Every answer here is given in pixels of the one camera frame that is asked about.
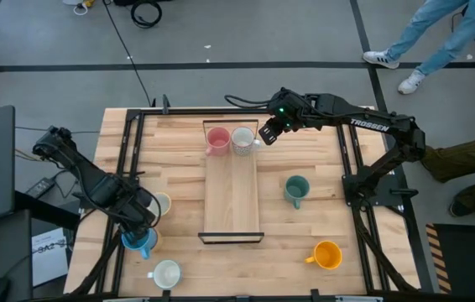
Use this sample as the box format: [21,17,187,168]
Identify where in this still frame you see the black power adapter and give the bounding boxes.
[25,177,57,200]

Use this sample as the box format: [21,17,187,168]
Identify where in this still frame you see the white grey-rimmed mug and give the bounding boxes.
[146,258,183,290]

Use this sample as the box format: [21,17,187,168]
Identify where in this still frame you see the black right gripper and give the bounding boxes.
[258,87,310,147]

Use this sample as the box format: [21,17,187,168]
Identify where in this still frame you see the coiled black cable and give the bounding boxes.
[130,0,164,29]

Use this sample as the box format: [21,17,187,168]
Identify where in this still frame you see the yellow wires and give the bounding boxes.
[14,147,39,164]

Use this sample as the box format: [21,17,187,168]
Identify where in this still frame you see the person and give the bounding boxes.
[362,0,475,96]
[420,125,475,219]

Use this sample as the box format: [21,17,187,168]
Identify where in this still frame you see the white mug with red pattern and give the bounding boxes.
[230,126,262,158]

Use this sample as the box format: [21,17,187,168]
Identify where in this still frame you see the black metal table frame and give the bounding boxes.
[69,107,425,302]

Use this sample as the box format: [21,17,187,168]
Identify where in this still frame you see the yellow-rimmed mug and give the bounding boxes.
[149,191,173,218]

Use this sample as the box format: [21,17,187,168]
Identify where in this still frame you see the wooden tray with black handles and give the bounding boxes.
[197,118,266,246]

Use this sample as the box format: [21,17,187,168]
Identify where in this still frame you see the thin grey cable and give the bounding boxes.
[14,125,101,135]

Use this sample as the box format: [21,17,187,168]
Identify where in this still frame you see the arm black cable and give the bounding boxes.
[144,195,164,230]
[224,94,274,111]

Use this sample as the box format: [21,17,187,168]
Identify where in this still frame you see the green mug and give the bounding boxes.
[283,174,311,211]

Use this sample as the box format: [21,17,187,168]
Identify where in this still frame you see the pink mug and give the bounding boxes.
[204,126,232,158]

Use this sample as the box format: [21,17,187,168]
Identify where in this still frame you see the long black floor cable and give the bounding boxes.
[102,0,157,108]

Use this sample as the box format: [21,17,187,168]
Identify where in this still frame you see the white cable with yellow plug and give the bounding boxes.
[72,0,97,17]

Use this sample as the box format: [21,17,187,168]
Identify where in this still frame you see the blue mug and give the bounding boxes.
[121,228,159,260]

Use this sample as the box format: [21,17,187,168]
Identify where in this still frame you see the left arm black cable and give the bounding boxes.
[144,195,164,230]

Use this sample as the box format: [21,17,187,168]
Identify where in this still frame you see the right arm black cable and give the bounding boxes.
[224,94,274,111]

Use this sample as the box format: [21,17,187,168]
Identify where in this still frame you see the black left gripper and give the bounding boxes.
[113,186,158,243]

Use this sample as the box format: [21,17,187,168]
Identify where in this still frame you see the white printed paper sheet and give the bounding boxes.
[31,227,70,288]

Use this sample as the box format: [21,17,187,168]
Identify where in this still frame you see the black mat with hazard stripes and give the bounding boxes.
[425,222,475,294]

